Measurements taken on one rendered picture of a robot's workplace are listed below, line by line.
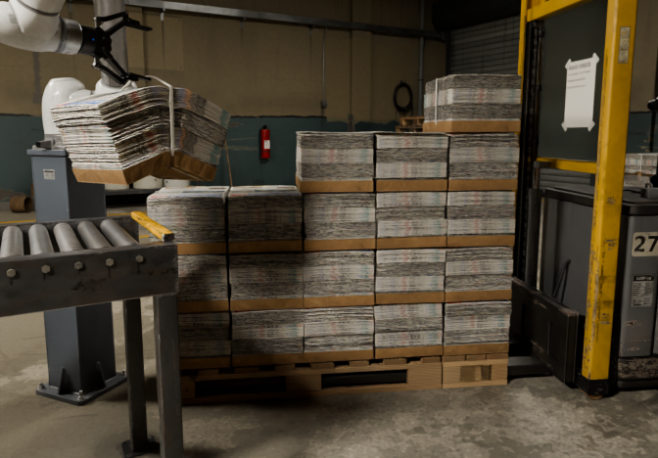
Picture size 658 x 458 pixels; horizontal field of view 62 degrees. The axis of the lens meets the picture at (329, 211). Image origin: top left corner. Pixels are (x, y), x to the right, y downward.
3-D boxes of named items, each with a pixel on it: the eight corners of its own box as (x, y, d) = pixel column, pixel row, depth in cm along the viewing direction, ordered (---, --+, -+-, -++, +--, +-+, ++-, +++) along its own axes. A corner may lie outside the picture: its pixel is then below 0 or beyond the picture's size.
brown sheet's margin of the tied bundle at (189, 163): (161, 179, 185) (164, 166, 186) (213, 181, 166) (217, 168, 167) (118, 162, 173) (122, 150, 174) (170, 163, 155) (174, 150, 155)
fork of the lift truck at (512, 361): (306, 377, 234) (306, 367, 233) (538, 364, 247) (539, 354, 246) (308, 388, 224) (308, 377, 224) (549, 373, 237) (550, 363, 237)
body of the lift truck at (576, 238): (532, 334, 291) (540, 184, 279) (627, 330, 298) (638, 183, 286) (615, 396, 223) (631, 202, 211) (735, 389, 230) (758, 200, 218)
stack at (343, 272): (170, 365, 253) (163, 186, 241) (416, 352, 267) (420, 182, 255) (156, 406, 215) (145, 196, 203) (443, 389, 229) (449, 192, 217)
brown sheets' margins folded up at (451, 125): (416, 324, 265) (421, 121, 251) (474, 321, 268) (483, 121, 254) (443, 356, 227) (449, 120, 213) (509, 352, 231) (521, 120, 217)
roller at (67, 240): (49, 230, 164) (63, 241, 166) (59, 263, 123) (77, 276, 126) (61, 217, 165) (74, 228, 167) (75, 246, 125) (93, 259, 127)
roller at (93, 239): (72, 227, 167) (85, 239, 169) (90, 258, 127) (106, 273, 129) (85, 216, 168) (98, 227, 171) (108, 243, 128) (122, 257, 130)
